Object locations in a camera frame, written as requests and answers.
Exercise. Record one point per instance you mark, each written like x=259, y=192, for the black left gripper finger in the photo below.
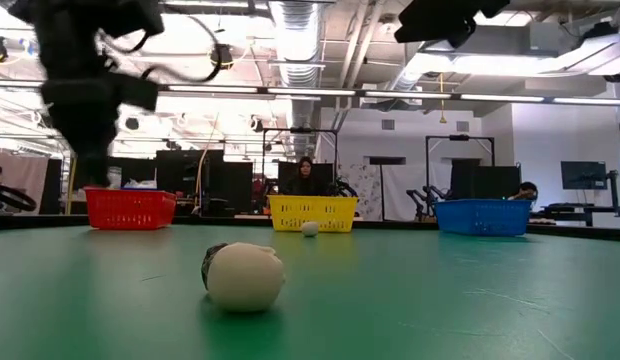
x=80, y=160
x=101, y=162

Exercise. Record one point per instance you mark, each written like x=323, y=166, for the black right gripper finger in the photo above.
x=430, y=17
x=440, y=38

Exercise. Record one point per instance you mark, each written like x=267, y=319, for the grey translucent skull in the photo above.
x=207, y=265

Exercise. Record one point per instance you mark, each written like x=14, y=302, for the white plastic skull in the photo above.
x=309, y=229
x=245, y=280

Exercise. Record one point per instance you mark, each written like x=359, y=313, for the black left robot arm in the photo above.
x=70, y=40

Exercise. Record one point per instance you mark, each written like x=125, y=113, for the black background robot arm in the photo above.
x=420, y=207

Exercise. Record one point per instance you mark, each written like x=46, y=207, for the white box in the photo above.
x=116, y=180

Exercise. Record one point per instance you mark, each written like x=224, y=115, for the black partition panel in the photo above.
x=237, y=185
x=485, y=182
x=180, y=175
x=135, y=172

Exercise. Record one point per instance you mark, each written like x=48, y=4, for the white plastic bag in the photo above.
x=140, y=185

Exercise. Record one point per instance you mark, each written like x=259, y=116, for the black ceiling spotlight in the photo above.
x=256, y=125
x=131, y=123

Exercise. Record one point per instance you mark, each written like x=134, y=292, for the pink curtain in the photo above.
x=25, y=170

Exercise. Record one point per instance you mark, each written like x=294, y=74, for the red plastic basket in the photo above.
x=130, y=212

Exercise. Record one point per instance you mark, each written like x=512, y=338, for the yellow ceiling pendant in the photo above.
x=442, y=119

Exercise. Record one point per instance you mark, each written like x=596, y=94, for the black ceiling dome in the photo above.
x=221, y=57

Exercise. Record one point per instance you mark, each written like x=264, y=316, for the black bar with LED lights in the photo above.
x=310, y=91

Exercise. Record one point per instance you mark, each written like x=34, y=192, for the white hanging sheet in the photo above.
x=397, y=190

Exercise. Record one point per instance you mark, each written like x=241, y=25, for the patterned hanging sheet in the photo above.
x=370, y=190

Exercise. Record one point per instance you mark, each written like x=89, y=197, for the small black background robot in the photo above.
x=342, y=189

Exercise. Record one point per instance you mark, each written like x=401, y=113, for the blue plastic basket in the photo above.
x=482, y=217

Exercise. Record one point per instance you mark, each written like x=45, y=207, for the yellow plastic basket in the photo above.
x=330, y=212

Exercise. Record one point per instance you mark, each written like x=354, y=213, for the black desk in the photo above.
x=575, y=209

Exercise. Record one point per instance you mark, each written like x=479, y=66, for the black monitor stand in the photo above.
x=613, y=192

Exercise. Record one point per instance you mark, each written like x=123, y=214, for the green table mat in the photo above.
x=440, y=310

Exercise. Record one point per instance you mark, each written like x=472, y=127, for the silver round ventilation duct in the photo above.
x=410, y=75

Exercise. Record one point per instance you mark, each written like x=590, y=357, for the grey rectangular air duct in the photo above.
x=510, y=40

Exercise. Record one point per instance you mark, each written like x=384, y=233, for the grey wall vent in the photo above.
x=388, y=124
x=462, y=126

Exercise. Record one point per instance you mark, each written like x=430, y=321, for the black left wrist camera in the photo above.
x=137, y=15

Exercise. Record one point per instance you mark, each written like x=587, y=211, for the black frame stand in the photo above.
x=459, y=137
x=300, y=130

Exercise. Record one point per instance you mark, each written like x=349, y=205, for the black table frame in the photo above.
x=220, y=220

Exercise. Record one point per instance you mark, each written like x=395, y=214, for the silver corrugated ventilation duct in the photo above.
x=296, y=40

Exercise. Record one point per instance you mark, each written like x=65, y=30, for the black wall monitor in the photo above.
x=584, y=175

